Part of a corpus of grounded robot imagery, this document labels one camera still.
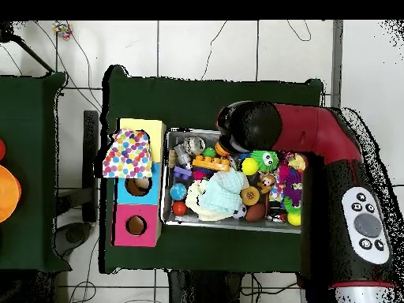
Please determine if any light teal cloth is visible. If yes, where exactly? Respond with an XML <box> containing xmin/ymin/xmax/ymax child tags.
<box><xmin>200</xmin><ymin>169</ymin><xmax>249</xmax><ymax>215</ymax></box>

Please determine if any colourful patterned cloth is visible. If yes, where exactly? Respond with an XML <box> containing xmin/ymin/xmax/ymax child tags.
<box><xmin>102</xmin><ymin>128</ymin><xmax>154</xmax><ymax>180</ymax></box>

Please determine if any shallow clear bin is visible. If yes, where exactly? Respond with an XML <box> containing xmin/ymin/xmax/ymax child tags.
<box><xmin>160</xmin><ymin>129</ymin><xmax>304</xmax><ymax>234</ymax></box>

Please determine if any wooden box with three holes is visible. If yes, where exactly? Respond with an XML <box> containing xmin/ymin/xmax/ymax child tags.
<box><xmin>112</xmin><ymin>117</ymin><xmax>168</xmax><ymax>249</ymax></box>

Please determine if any orange building block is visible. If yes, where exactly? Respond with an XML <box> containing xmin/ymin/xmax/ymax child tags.
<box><xmin>192</xmin><ymin>155</ymin><xmax>231</xmax><ymax>173</ymax></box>

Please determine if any crushed silver can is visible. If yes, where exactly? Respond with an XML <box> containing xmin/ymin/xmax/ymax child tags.
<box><xmin>182</xmin><ymin>135</ymin><xmax>205</xmax><ymax>155</ymax></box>

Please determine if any cream yellow cloth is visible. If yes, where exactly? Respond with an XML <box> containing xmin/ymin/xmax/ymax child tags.
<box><xmin>184</xmin><ymin>181</ymin><xmax>234</xmax><ymax>222</ymax></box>

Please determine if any blue globe ball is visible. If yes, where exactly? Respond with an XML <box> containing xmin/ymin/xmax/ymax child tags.
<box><xmin>170</xmin><ymin>182</ymin><xmax>189</xmax><ymax>201</ymax></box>

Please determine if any yellow ball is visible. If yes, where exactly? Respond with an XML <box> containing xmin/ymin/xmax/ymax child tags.
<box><xmin>241</xmin><ymin>157</ymin><xmax>260</xmax><ymax>176</ymax></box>

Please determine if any green spiky ball with eyes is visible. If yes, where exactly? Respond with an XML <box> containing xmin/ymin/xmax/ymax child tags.
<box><xmin>251</xmin><ymin>150</ymin><xmax>279</xmax><ymax>173</ymax></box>

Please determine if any dark green table cloth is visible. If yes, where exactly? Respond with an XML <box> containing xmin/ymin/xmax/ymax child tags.
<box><xmin>100</xmin><ymin>65</ymin><xmax>324</xmax><ymax>275</ymax></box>

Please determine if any small brown football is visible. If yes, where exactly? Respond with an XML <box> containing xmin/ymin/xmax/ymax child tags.
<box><xmin>245</xmin><ymin>201</ymin><xmax>267</xmax><ymax>223</ymax></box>

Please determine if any purple spiky monster toy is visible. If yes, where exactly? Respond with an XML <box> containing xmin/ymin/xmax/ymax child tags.
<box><xmin>280</xmin><ymin>165</ymin><xmax>304</xmax><ymax>206</ymax></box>

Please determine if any green covered side table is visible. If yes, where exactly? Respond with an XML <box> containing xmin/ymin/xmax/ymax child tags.
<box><xmin>0</xmin><ymin>72</ymin><xmax>67</xmax><ymax>272</ymax></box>

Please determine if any orange bowl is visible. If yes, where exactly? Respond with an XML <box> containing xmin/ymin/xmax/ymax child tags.
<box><xmin>0</xmin><ymin>163</ymin><xmax>23</xmax><ymax>224</ymax></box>

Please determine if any small colourful toy on floor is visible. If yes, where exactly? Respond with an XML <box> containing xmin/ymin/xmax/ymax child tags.
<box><xmin>52</xmin><ymin>21</ymin><xmax>73</xmax><ymax>40</ymax></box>

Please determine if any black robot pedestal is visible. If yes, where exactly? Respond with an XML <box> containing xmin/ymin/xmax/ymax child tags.
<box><xmin>166</xmin><ymin>270</ymin><xmax>304</xmax><ymax>303</ymax></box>

